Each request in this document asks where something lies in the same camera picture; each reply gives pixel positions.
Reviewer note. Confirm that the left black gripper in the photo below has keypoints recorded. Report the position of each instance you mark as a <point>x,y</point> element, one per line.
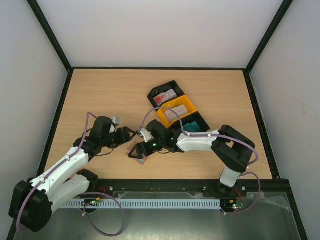
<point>126,138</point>

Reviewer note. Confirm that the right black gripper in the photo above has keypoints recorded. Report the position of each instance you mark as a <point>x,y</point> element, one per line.
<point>144,149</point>

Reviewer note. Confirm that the brown leather card holder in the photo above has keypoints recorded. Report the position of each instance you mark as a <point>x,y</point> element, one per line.
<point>135,152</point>

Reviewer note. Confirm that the black bin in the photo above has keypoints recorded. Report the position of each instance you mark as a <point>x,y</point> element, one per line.
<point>163,88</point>
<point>196,116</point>

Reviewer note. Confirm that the yellow bin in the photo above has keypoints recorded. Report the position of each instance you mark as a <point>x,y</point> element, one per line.
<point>174,103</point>

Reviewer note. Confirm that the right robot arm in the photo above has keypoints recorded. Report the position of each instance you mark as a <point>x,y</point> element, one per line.
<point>235,150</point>

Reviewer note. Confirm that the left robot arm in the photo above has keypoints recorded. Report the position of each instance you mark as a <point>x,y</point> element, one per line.
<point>34,202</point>

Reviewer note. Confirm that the red white card stack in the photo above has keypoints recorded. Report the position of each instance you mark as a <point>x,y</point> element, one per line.
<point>165,96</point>

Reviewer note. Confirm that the white patterned card stack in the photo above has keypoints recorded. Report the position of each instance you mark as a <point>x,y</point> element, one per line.
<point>180,110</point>

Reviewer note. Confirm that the teal card stack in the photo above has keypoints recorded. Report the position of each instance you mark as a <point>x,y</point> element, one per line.
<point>192,127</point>

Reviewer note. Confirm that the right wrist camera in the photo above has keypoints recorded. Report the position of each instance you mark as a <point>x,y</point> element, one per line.
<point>144,134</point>

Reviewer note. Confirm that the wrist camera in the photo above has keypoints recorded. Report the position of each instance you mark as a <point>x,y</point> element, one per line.
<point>144,134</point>
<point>115,121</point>

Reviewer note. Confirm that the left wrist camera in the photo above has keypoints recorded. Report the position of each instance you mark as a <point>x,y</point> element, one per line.
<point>115,121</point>

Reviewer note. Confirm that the light blue cable duct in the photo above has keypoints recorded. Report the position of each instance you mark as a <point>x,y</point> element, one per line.
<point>194,204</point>

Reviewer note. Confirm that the black frame rail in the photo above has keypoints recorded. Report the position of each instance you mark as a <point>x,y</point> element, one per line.
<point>160,186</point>

